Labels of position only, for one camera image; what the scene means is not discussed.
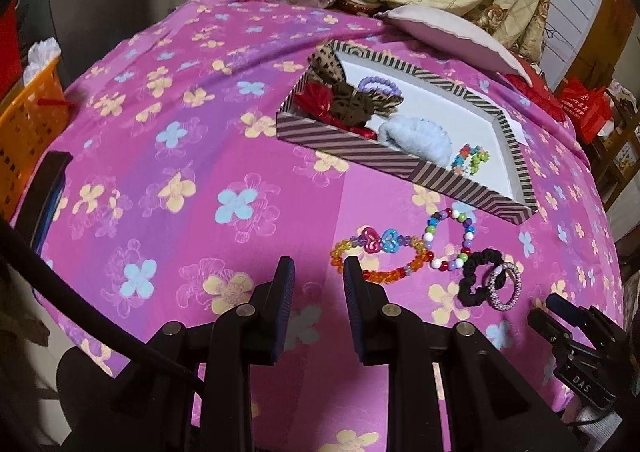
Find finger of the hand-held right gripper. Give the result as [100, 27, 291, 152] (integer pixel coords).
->
[545, 293, 587, 328]
[527, 308, 571, 354]

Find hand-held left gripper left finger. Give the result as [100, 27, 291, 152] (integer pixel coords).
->
[107, 256, 297, 452]

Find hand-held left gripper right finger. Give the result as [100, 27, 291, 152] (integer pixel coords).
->
[342, 256, 571, 452]

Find rainbow heart bead bracelet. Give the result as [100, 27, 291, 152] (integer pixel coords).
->
[330, 227, 432, 285]

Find black scrunchie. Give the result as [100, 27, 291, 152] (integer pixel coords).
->
[459, 248, 516, 308]

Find multicolour round bead bracelet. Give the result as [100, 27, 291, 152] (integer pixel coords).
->
[422, 207, 476, 273]

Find striped cardboard box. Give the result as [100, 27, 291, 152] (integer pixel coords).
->
[276, 39, 538, 225]

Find colourful flower bead bracelet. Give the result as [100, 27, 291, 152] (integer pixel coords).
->
[450, 143, 491, 178]

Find light blue fluffy scrunchie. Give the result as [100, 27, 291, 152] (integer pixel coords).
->
[376, 116, 453, 168]

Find brown leopard bow hair tie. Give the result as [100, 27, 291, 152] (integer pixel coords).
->
[330, 82, 403, 129]

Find red scrunchie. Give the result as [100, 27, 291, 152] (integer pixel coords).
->
[292, 82, 335, 123]

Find purple bead bracelet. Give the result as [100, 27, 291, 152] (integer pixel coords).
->
[357, 76, 401, 95]

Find leopard print scrunchie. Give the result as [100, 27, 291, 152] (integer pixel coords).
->
[306, 44, 351, 88]

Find wooden chair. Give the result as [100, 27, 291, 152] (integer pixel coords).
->
[587, 97, 640, 203]

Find red shopping bag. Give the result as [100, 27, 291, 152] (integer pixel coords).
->
[560, 79, 613, 143]

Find pink floral bed sheet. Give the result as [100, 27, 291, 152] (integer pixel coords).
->
[12, 0, 626, 452]

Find red ruffled pillow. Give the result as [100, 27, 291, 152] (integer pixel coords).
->
[502, 57, 568, 120]

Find white pillow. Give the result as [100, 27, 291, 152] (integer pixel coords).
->
[377, 4, 536, 83]

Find orange plastic basket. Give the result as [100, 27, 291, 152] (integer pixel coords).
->
[0, 54, 71, 215]

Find white plastic bag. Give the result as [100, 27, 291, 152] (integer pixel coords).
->
[22, 37, 62, 83]

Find black cable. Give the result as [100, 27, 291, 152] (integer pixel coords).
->
[0, 219, 206, 398]

